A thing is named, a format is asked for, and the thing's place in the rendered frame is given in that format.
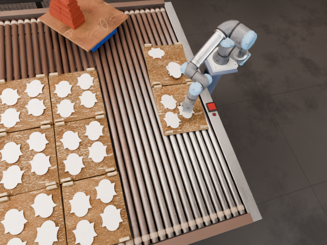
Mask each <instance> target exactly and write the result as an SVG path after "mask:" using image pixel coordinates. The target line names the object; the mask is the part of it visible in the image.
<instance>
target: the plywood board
mask: <svg viewBox="0 0 327 245"><path fill-rule="evenodd" d="M77 2H78V5H79V6H80V9H81V10H82V13H83V15H84V18H85V22H84V23H83V24H82V25H80V26H79V27H78V28H76V29H75V30H74V29H72V28H71V27H69V26H68V25H66V24H64V23H63V22H61V21H60V20H58V19H56V18H55V17H53V16H52V15H51V14H50V12H47V13H45V14H44V15H42V16H41V17H39V18H38V19H39V20H40V21H42V22H43V23H45V24H46V25H48V26H49V27H51V28H52V29H54V30H55V31H57V32H58V33H60V34H61V35H63V36H64V37H66V38H67V39H69V40H70V41H72V42H73V43H75V44H76V45H78V46H80V47H81V48H83V49H84V50H86V51H87V52H89V51H90V50H91V49H92V48H93V47H95V46H96V45H97V44H98V43H99V42H100V41H102V40H103V39H104V38H105V37H106V36H108V35H109V34H110V33H111V32H112V31H113V30H115V29H116V28H117V27H118V26H119V25H120V24H122V23H123V22H124V21H125V20H126V19H127V18H128V16H127V15H126V14H124V13H122V12H121V11H119V10H117V9H116V8H114V7H113V6H111V5H109V4H108V3H106V2H104V1H103V0H77Z"/></svg>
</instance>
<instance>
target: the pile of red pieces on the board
mask: <svg viewBox="0 0 327 245"><path fill-rule="evenodd" d="M49 8H50V9H49V12H50V14H51V15H52V16H53V17H55V18H56V19H58V20H60V21H61V22H63V23H64V24H66V25H68V26H69V27H71V28H72V29H74V30H75V29H76V28H78V27H79V26H80V25H82V24H83V23H84V22H85V18H84V15H83V13H82V10H81V9H80V6H79V5H78V2H77V0H51V2H50V6H49Z"/></svg>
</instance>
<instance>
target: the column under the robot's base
mask: <svg viewBox="0 0 327 245"><path fill-rule="evenodd" d="M204 63H205V65H206V68H205V71H204V73H203V75H204V74H206V73H207V74H209V75H210V76H211V77H212V82H211V84H210V85H209V86H208V87H207V88H208V91H209V93H210V95H211V93H212V92H213V90H214V88H215V86H216V85H217V83H218V81H219V79H220V78H221V76H222V75H223V74H229V73H234V72H238V70H237V69H232V70H224V71H218V72H213V71H212V68H211V66H210V64H209V62H208V60H207V59H206V60H205V61H204Z"/></svg>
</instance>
